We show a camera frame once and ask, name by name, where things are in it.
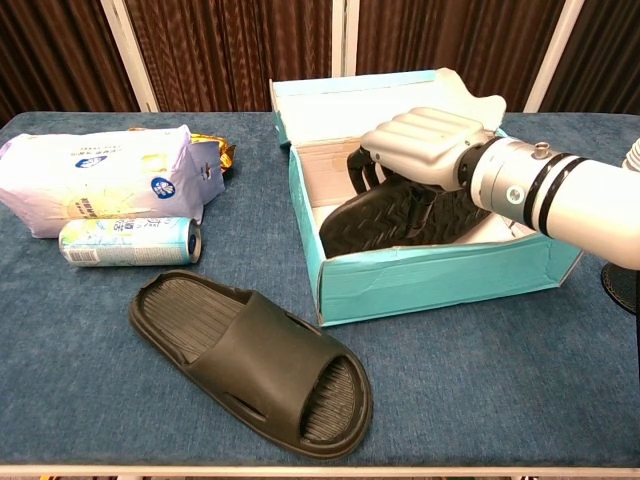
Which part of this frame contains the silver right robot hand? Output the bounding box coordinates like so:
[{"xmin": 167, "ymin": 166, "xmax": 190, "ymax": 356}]
[{"xmin": 346, "ymin": 107, "xmax": 489, "ymax": 194}]

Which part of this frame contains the black slipper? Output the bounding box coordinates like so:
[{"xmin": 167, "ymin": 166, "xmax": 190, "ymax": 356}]
[
  {"xmin": 318, "ymin": 174, "xmax": 494, "ymax": 257},
  {"xmin": 128, "ymin": 269, "xmax": 375, "ymax": 460}
]

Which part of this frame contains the teal cardboard shoe box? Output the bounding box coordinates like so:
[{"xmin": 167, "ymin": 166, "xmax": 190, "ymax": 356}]
[{"xmin": 269, "ymin": 67, "xmax": 585, "ymax": 329}]

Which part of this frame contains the brown pleated curtain panel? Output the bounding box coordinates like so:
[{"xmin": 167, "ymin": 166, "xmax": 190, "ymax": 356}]
[
  {"xmin": 542, "ymin": 0, "xmax": 640, "ymax": 114},
  {"xmin": 124, "ymin": 0, "xmax": 334, "ymax": 113},
  {"xmin": 355, "ymin": 0, "xmax": 569, "ymax": 101},
  {"xmin": 0, "ymin": 0, "xmax": 140, "ymax": 126}
]

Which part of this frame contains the gold snack packet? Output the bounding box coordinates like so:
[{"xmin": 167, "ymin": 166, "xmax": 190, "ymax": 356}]
[{"xmin": 128, "ymin": 127, "xmax": 237, "ymax": 177}]

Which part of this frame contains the stack of paper cups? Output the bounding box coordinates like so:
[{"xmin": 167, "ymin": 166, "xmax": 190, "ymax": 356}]
[{"xmin": 621, "ymin": 137, "xmax": 640, "ymax": 174}]

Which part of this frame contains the black mesh pen holder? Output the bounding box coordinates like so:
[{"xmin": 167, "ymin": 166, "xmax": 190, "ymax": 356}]
[{"xmin": 600, "ymin": 259, "xmax": 640, "ymax": 317}]

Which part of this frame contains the blue table cloth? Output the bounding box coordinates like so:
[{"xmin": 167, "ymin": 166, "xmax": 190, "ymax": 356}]
[{"xmin": 0, "ymin": 110, "xmax": 640, "ymax": 469}]

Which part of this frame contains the light green beverage can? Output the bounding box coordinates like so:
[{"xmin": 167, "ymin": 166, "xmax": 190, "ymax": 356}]
[{"xmin": 58, "ymin": 217, "xmax": 203, "ymax": 268}]

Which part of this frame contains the white lilac tissue pack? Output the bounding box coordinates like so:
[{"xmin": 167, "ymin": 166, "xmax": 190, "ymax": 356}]
[{"xmin": 0, "ymin": 124, "xmax": 226, "ymax": 239}]

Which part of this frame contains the white partition post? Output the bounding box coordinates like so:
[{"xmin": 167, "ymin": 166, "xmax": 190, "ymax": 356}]
[
  {"xmin": 522, "ymin": 0, "xmax": 586, "ymax": 114},
  {"xmin": 330, "ymin": 0, "xmax": 360, "ymax": 79},
  {"xmin": 99, "ymin": 0, "xmax": 160, "ymax": 113}
]

